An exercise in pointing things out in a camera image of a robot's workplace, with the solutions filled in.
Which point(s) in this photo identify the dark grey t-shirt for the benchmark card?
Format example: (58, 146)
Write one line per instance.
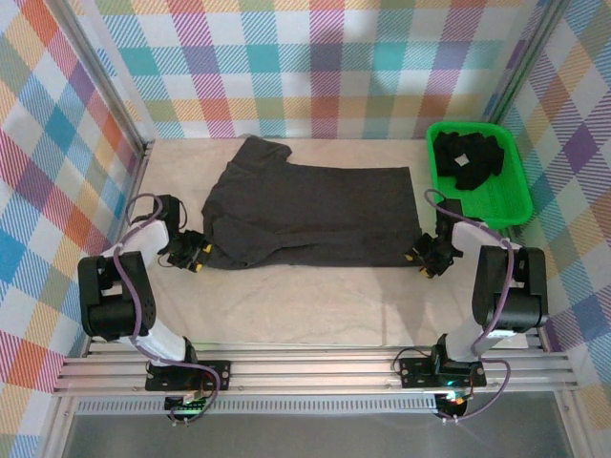
(310, 214)

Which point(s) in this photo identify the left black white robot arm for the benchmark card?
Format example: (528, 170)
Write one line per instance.
(114, 312)

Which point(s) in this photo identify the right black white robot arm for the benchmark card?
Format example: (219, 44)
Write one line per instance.
(520, 310)

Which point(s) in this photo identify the green plastic basket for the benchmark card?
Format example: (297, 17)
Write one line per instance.
(501, 200)

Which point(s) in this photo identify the black t-shirt with white label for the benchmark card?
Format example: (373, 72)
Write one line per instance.
(470, 157)

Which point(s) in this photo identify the right controller board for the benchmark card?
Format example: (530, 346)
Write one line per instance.
(452, 404)

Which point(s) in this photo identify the controller board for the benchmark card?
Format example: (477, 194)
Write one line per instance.
(452, 404)
(186, 408)

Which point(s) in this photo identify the left controller board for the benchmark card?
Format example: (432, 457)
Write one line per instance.
(186, 408)

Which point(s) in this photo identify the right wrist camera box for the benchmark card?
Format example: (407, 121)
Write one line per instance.
(449, 214)

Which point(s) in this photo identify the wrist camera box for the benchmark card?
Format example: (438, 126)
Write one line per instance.
(170, 210)
(449, 214)

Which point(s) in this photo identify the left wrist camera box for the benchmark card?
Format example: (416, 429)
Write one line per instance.
(170, 210)

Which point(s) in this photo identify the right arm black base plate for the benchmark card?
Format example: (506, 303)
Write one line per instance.
(415, 372)

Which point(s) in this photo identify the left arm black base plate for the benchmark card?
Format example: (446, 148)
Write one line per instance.
(215, 374)

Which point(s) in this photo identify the aluminium rail frame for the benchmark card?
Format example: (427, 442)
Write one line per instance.
(310, 374)

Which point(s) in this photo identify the aluminium corner post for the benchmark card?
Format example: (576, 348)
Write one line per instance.
(102, 78)
(525, 67)

